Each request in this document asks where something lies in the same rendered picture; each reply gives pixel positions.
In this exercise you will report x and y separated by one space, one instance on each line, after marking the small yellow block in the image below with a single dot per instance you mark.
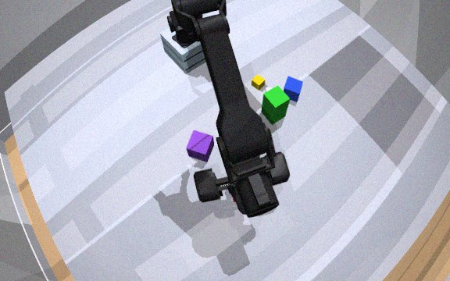
258 82

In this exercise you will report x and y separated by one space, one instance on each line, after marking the green block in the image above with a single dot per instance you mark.
275 101
270 118

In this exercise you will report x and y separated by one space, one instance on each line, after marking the purple cube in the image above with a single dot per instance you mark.
200 146

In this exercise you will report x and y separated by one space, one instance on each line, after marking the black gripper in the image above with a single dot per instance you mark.
209 188

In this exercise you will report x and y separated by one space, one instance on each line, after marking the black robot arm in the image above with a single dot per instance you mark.
243 136

